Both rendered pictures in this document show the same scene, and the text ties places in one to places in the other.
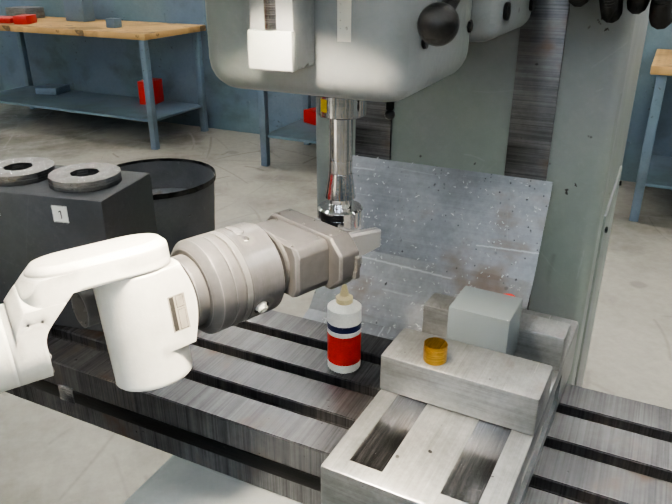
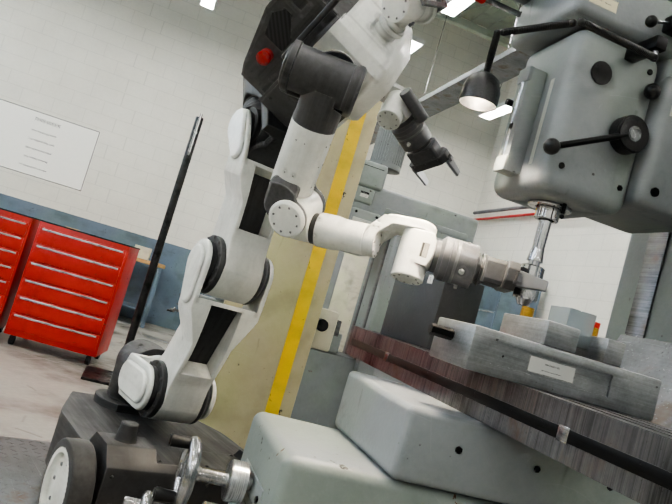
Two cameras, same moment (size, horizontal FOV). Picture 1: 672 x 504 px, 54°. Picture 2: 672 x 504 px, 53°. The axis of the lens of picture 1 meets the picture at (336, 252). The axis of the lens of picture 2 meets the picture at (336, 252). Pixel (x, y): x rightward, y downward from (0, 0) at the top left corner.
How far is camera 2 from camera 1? 98 cm
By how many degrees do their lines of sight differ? 56
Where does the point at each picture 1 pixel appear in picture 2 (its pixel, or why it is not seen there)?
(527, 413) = (543, 329)
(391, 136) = (648, 322)
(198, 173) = not seen: hidden behind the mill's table
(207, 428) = (426, 362)
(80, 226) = (435, 285)
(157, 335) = (411, 252)
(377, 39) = (539, 160)
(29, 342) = (370, 231)
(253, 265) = (464, 250)
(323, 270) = (500, 274)
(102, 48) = not seen: hidden behind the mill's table
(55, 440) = not seen: outside the picture
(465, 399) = (525, 329)
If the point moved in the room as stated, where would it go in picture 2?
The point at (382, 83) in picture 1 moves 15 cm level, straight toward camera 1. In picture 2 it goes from (536, 177) to (486, 148)
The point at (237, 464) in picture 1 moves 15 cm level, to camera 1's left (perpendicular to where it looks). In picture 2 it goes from (428, 382) to (376, 363)
